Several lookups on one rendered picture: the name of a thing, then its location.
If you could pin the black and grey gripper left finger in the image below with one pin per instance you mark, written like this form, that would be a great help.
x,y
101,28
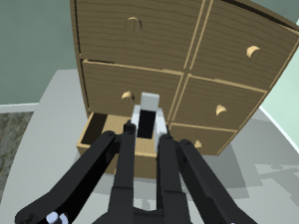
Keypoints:
x,y
63,203

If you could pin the black and white eraser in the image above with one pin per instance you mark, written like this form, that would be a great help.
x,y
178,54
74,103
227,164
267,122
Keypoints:
x,y
148,110

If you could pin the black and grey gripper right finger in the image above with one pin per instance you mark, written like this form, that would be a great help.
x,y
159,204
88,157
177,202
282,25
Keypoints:
x,y
211,199

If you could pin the brown wooden drawer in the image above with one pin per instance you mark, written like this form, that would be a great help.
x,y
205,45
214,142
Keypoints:
x,y
145,164
207,140
114,88
153,31
207,101
231,34

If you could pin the small wooden chest of drawers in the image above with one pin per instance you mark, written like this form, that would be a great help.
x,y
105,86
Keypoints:
x,y
245,4

